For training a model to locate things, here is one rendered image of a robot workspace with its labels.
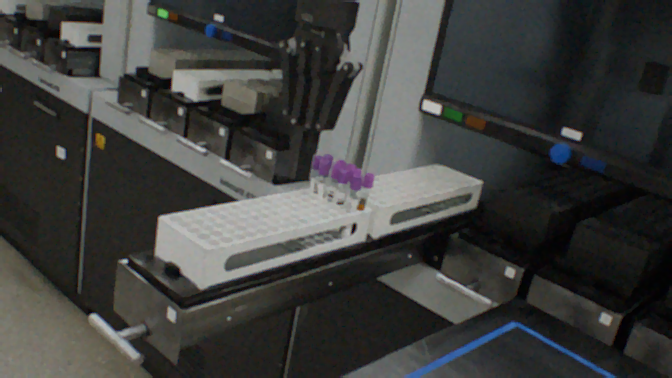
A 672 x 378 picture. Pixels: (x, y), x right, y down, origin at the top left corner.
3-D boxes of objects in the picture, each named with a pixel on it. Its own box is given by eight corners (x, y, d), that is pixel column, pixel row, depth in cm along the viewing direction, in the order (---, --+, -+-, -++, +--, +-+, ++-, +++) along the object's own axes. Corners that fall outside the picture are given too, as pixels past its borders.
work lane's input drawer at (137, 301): (426, 220, 134) (436, 178, 131) (485, 248, 126) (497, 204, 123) (78, 320, 81) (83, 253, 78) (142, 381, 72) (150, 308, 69)
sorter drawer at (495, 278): (596, 209, 162) (608, 174, 159) (653, 232, 154) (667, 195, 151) (423, 279, 109) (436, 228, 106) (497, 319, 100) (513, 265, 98)
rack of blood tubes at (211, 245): (317, 222, 105) (324, 185, 103) (365, 248, 99) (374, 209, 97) (151, 262, 83) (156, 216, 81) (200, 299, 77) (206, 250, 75)
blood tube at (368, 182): (355, 248, 97) (375, 177, 94) (345, 245, 97) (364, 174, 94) (356, 244, 99) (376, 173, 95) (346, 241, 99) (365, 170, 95)
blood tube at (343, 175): (326, 239, 98) (336, 167, 95) (336, 239, 99) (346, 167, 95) (330, 244, 97) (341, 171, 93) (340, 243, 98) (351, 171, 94)
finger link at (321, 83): (334, 43, 85) (343, 45, 85) (320, 128, 89) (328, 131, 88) (313, 42, 83) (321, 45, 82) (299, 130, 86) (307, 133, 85)
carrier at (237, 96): (260, 118, 151) (264, 92, 149) (253, 118, 149) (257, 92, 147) (227, 103, 158) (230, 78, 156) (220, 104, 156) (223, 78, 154)
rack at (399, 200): (431, 194, 128) (439, 163, 126) (475, 214, 122) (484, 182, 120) (324, 220, 106) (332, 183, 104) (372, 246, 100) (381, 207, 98)
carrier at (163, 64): (180, 82, 169) (183, 59, 167) (173, 83, 168) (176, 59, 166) (154, 71, 176) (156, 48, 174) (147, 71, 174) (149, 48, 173)
